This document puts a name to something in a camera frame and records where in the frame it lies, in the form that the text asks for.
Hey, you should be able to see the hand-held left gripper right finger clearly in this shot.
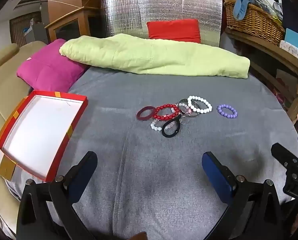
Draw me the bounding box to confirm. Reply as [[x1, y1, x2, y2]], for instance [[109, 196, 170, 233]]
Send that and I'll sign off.
[[201, 151, 284, 240]]

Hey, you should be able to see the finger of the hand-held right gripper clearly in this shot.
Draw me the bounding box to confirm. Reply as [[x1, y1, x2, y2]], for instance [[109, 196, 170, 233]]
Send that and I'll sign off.
[[271, 143, 298, 167]]

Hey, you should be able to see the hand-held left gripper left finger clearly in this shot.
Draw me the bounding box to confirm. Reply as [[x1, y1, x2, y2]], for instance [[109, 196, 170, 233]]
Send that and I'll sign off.
[[16, 151, 98, 240]]

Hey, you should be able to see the purple bead bracelet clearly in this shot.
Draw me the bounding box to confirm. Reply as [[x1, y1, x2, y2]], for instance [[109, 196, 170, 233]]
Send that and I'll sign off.
[[217, 104, 238, 119]]

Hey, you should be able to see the silver metal bangle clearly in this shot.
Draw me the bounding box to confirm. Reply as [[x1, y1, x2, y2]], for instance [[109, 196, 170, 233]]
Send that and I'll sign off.
[[178, 99, 202, 118]]

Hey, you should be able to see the white bead bracelet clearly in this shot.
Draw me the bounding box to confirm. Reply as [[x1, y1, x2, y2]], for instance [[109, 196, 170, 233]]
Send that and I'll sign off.
[[187, 95, 213, 114]]

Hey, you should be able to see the red bead bracelet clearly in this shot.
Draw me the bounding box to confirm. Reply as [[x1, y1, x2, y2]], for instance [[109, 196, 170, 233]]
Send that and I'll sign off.
[[153, 104, 181, 122]]

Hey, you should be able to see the clear bead bracelet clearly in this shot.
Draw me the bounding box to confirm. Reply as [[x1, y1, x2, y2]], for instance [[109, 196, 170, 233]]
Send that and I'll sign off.
[[150, 119, 176, 132]]

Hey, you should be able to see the dark red bangle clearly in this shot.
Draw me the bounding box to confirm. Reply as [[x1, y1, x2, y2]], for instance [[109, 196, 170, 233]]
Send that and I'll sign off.
[[136, 106, 159, 121]]

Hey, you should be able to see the grey bed sheet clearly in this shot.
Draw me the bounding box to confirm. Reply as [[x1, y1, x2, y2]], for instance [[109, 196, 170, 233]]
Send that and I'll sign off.
[[4, 66, 298, 240]]

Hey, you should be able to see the wooden shelf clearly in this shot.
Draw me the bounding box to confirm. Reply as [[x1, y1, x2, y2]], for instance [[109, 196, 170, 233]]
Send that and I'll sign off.
[[224, 27, 298, 124]]

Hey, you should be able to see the blue card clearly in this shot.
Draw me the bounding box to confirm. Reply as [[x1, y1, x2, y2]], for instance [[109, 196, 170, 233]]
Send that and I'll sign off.
[[284, 29, 298, 68]]

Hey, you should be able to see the magenta pillow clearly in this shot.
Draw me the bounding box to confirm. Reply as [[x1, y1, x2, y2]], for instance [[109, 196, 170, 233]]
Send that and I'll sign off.
[[16, 38, 88, 92]]

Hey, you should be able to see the beige leather sofa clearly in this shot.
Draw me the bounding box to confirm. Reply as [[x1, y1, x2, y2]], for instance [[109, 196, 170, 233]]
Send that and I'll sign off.
[[0, 41, 48, 238]]

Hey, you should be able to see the light green folded quilt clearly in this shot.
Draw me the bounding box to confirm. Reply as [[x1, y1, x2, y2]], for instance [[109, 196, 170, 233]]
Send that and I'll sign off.
[[59, 33, 251, 80]]

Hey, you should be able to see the wicker basket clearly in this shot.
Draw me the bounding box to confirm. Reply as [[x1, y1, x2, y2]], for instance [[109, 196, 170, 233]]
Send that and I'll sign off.
[[224, 1, 286, 47]]

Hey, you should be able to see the small red cushion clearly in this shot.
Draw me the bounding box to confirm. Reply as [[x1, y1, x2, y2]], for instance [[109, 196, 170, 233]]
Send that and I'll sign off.
[[146, 19, 201, 44]]

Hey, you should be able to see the clear plastic bag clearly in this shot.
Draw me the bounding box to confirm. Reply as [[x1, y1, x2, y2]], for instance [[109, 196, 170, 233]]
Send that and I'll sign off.
[[249, 0, 284, 25]]

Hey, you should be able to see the grey box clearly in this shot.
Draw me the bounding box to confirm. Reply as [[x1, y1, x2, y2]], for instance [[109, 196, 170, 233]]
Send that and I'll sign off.
[[24, 19, 48, 45]]

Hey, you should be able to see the blue cloth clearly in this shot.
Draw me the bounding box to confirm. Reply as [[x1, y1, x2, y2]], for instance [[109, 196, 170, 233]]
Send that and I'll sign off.
[[233, 0, 261, 20]]

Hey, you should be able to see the brown wicker cabinet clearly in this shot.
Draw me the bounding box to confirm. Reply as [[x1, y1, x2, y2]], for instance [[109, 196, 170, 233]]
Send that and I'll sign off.
[[10, 12, 43, 46]]

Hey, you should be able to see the silver foil insulation sheet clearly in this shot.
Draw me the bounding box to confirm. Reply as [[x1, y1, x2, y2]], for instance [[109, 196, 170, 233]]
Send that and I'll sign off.
[[100, 0, 224, 47]]

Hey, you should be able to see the black hair tie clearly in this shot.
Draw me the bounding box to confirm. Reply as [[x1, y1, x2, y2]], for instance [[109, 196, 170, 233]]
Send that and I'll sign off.
[[162, 114, 182, 138]]

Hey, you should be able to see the pink bead bracelet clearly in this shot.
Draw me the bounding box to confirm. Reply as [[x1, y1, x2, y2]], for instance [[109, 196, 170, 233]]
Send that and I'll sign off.
[[171, 104, 192, 115]]

